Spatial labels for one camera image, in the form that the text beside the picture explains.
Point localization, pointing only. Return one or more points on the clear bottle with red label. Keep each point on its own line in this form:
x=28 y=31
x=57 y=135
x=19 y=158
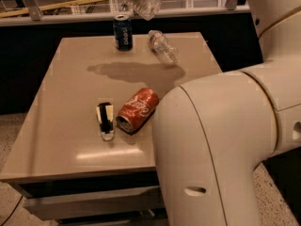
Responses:
x=144 y=8

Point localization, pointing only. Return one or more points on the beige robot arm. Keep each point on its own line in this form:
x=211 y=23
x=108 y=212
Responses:
x=209 y=134

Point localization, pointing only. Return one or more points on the clear crushed plastic bottle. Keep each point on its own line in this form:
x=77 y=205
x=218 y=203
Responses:
x=166 y=52

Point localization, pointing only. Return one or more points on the beige drawer cabinet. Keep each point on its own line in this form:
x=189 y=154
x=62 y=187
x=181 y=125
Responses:
x=59 y=150

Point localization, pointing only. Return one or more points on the top drawer front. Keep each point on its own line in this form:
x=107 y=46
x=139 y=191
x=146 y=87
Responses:
x=95 y=203

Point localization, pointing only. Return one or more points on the blue Pepsi can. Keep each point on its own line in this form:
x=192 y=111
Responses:
x=123 y=32

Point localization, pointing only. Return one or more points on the grey metal railing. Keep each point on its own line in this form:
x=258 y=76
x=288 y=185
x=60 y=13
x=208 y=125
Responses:
x=62 y=13

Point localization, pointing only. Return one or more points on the red Coca-Cola can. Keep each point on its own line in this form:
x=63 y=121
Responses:
x=135 y=112

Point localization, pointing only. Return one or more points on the small black and clear object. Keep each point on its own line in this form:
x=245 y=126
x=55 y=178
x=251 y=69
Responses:
x=104 y=113

